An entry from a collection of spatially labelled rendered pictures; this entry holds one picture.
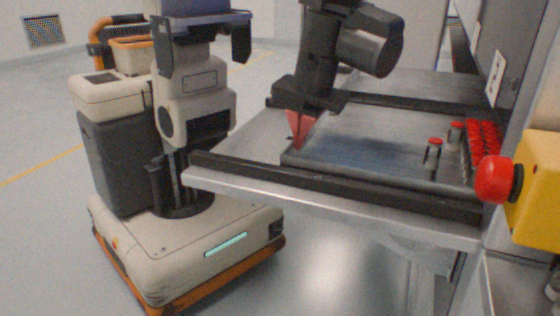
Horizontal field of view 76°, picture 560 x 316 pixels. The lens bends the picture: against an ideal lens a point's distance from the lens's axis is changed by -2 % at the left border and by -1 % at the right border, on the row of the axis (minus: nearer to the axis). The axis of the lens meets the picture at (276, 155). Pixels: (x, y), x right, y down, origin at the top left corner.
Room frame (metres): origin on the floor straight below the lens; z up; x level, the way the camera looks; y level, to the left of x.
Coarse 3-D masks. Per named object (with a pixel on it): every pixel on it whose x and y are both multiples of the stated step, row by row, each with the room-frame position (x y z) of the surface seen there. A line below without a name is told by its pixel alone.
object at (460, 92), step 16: (352, 80) 0.91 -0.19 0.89; (368, 80) 0.96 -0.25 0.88; (384, 80) 0.96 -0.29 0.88; (400, 80) 0.96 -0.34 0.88; (416, 80) 0.95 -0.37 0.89; (432, 80) 0.93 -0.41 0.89; (448, 80) 0.92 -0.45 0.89; (464, 80) 0.90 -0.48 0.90; (480, 80) 0.89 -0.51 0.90; (352, 96) 0.76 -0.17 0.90; (368, 96) 0.74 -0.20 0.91; (384, 96) 0.73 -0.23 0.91; (400, 96) 0.72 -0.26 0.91; (416, 96) 0.82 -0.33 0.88; (432, 96) 0.82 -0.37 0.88; (448, 96) 0.82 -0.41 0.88; (464, 96) 0.82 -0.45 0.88; (480, 96) 0.82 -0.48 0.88; (464, 112) 0.67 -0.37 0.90; (480, 112) 0.66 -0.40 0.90
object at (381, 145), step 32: (320, 128) 0.63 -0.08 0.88; (352, 128) 0.63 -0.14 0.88; (384, 128) 0.63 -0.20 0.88; (416, 128) 0.63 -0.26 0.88; (448, 128) 0.60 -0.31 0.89; (288, 160) 0.45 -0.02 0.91; (320, 160) 0.50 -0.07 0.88; (352, 160) 0.50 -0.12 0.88; (384, 160) 0.50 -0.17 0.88; (416, 160) 0.50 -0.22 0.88; (448, 160) 0.50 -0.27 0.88; (416, 192) 0.38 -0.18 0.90; (448, 192) 0.37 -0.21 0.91
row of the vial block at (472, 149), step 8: (472, 120) 0.55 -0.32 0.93; (464, 128) 0.55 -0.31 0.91; (472, 128) 0.52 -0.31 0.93; (464, 136) 0.53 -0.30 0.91; (472, 136) 0.49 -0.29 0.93; (480, 136) 0.49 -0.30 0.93; (464, 144) 0.51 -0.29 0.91; (472, 144) 0.46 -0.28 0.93; (480, 144) 0.46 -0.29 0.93; (464, 152) 0.49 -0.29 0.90; (472, 152) 0.44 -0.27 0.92; (480, 152) 0.44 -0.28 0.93; (464, 160) 0.47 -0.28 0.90; (472, 160) 0.42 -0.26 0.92; (480, 160) 0.41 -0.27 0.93; (464, 168) 0.45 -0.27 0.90; (472, 168) 0.40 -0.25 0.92; (464, 176) 0.44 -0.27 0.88; (472, 176) 0.40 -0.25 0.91; (464, 184) 0.42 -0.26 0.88; (472, 184) 0.40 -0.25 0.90
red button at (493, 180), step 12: (492, 156) 0.26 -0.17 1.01; (504, 156) 0.26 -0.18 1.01; (480, 168) 0.25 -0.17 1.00; (492, 168) 0.24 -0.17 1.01; (504, 168) 0.24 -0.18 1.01; (480, 180) 0.25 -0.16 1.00; (492, 180) 0.24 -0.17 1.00; (504, 180) 0.24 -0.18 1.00; (480, 192) 0.24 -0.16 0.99; (492, 192) 0.24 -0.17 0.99; (504, 192) 0.23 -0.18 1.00
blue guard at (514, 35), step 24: (456, 0) 1.85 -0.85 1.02; (480, 0) 0.87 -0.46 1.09; (504, 0) 0.57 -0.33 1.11; (528, 0) 0.42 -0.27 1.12; (480, 24) 0.78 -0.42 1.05; (504, 24) 0.52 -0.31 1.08; (528, 24) 0.39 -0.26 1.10; (480, 48) 0.69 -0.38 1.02; (504, 48) 0.48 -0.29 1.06; (528, 48) 0.36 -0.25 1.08; (504, 72) 0.44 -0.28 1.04; (504, 96) 0.40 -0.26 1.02; (504, 120) 0.37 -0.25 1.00
